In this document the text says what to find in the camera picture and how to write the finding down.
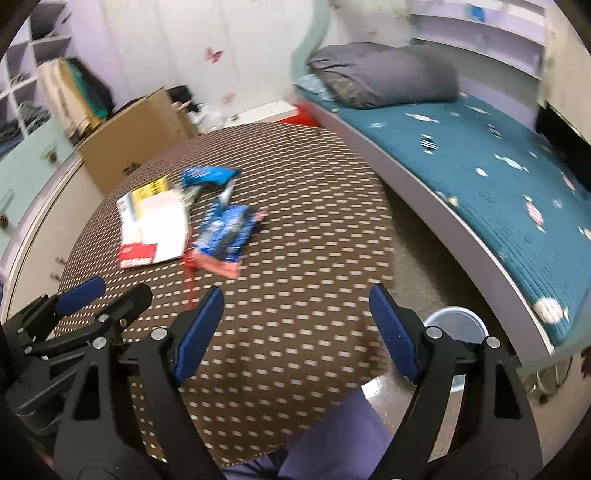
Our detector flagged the white red medicine box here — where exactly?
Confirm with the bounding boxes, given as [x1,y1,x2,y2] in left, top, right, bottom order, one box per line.
[116,189,188,269]

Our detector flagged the yellow white medicine box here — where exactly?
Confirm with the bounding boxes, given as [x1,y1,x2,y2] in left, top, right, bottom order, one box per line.
[116,176,187,236]

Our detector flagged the dark blue snack packet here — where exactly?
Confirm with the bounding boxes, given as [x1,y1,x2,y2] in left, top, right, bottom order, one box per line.
[184,205,266,279]

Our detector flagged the blue white tube wrapper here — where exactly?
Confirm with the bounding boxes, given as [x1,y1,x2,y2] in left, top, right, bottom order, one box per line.
[200,178,236,231]

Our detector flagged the blue snack wrapper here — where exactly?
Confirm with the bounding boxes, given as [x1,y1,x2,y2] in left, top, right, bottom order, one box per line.
[181,166,240,206]

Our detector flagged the light blue trash bin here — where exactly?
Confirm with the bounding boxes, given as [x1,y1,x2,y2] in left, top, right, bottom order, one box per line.
[421,307,488,403]

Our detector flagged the brown polka dot tablecloth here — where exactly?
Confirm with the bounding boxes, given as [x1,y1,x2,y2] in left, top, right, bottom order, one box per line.
[57,124,394,466]

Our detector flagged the lilac mint wardrobe cabinet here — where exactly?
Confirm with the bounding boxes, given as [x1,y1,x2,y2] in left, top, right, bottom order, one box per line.
[1,1,104,320]

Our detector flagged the brown cardboard box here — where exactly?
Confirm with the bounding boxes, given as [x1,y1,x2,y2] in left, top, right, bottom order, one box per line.
[77,89,197,195]

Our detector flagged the teal bed mattress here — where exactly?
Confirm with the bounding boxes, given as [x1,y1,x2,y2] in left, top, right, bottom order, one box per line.
[300,88,590,346]

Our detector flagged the red stool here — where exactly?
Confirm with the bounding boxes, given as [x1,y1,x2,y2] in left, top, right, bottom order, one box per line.
[277,105,320,128]

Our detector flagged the grey folded duvet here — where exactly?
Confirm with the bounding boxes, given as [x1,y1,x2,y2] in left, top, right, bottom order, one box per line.
[307,42,460,109]

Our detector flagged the blue striped pillow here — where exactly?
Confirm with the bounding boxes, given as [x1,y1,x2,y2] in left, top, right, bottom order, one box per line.
[295,74,338,102]

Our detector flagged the mint green bunk bed frame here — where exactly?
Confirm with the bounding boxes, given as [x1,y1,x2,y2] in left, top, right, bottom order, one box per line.
[291,1,590,372]

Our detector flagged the hanging jackets on rail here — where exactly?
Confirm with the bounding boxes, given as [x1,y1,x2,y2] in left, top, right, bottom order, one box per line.
[37,57,109,139]

